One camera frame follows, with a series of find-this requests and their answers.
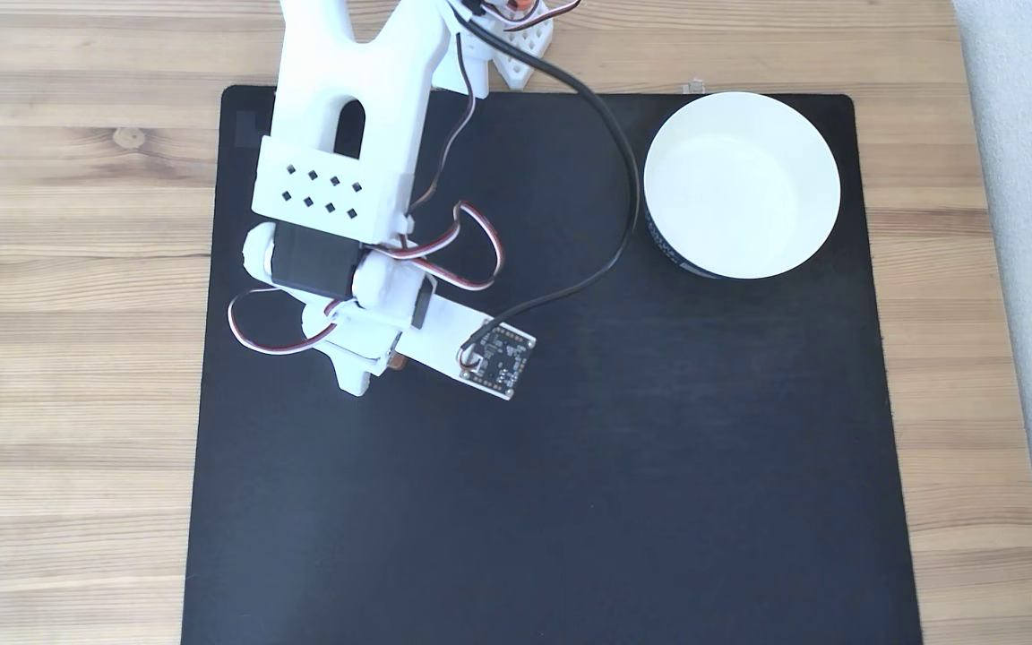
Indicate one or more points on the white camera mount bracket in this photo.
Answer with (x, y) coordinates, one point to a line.
(444, 331)

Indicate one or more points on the small clear plastic clip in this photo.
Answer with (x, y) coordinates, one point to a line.
(693, 87)

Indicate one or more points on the white bowl plate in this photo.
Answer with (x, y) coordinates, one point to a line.
(740, 184)

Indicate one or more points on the black desk mat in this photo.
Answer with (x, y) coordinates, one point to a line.
(525, 493)

